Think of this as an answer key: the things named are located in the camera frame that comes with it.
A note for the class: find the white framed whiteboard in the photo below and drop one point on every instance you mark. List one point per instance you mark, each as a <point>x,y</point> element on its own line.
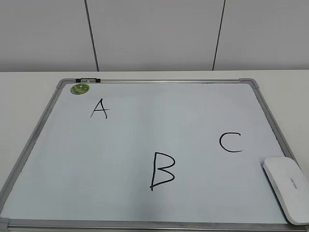
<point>149,155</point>

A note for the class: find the round green magnet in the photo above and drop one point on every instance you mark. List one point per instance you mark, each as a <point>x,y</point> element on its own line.
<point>79,89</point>

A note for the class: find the white whiteboard eraser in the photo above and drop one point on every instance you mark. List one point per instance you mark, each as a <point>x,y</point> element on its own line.
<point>291,188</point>

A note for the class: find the black marker clip holder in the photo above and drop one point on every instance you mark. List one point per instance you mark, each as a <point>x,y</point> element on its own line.
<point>87,80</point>

